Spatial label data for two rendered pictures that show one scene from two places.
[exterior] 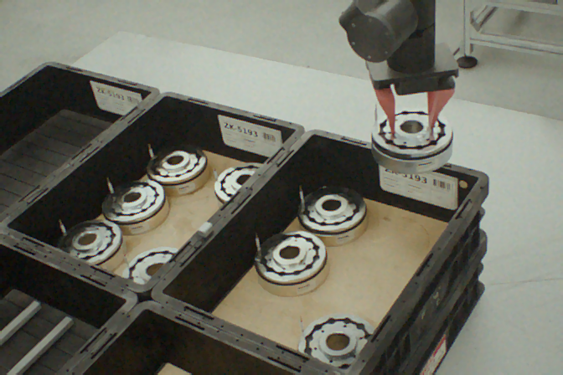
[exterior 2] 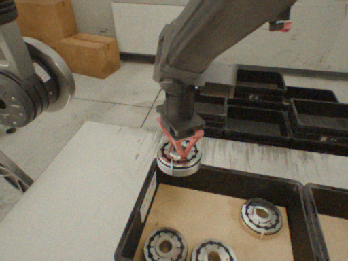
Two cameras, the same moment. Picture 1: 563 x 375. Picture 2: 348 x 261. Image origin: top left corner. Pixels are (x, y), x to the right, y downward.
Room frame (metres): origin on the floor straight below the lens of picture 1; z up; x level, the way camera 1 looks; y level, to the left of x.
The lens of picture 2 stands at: (1.02, 0.17, 1.42)
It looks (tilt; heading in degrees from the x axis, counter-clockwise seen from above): 39 degrees down; 244
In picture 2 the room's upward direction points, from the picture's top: straight up
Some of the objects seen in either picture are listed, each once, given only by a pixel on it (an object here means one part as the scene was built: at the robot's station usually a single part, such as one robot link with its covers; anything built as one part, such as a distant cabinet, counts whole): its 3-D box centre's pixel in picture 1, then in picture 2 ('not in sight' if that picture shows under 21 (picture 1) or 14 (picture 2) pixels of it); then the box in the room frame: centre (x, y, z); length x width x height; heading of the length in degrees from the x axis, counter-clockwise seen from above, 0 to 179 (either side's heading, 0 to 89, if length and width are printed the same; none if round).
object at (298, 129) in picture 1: (157, 182); not in sight; (0.98, 0.18, 0.92); 0.40 x 0.30 x 0.02; 140
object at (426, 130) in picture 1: (411, 128); (179, 149); (0.83, -0.17, 1.04); 0.05 x 0.05 x 0.01
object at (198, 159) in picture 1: (176, 163); not in sight; (1.11, 0.17, 0.86); 0.10 x 0.10 x 0.01
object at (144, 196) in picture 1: (132, 198); not in sight; (1.03, 0.24, 0.86); 0.05 x 0.05 x 0.01
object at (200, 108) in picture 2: not in sight; (194, 126); (0.28, -0.97, 0.37); 0.40 x 0.30 x 0.45; 141
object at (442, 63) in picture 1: (410, 47); (179, 106); (0.83, -0.18, 1.16); 0.10 x 0.07 x 0.07; 89
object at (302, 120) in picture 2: not in sight; (315, 142); (-0.35, -0.47, 0.37); 0.40 x 0.30 x 0.45; 141
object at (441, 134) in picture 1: (411, 131); (179, 151); (0.83, -0.17, 1.04); 0.10 x 0.10 x 0.01
